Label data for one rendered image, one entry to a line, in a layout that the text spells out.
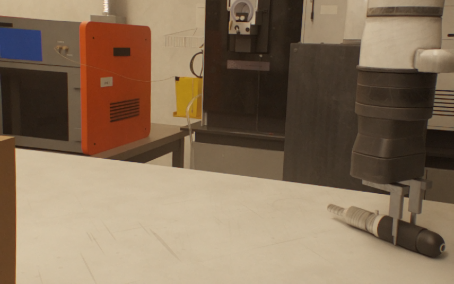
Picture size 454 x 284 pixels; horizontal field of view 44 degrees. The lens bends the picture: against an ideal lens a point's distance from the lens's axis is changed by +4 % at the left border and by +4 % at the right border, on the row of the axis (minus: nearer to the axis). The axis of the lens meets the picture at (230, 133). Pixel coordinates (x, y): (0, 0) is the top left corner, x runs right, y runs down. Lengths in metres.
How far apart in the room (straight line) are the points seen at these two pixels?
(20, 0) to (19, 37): 2.24
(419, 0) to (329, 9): 1.55
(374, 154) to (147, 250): 0.24
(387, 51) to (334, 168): 0.69
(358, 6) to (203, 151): 1.13
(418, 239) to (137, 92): 1.59
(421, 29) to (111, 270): 0.36
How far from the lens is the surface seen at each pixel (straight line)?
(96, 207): 0.69
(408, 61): 0.56
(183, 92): 2.32
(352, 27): 1.27
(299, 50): 1.25
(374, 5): 0.58
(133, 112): 2.05
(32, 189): 0.78
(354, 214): 0.64
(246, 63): 2.18
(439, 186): 2.07
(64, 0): 3.97
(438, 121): 2.10
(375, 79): 0.57
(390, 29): 0.56
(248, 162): 2.15
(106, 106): 1.89
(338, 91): 1.20
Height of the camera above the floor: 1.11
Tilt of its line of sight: 10 degrees down
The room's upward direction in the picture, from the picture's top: 2 degrees clockwise
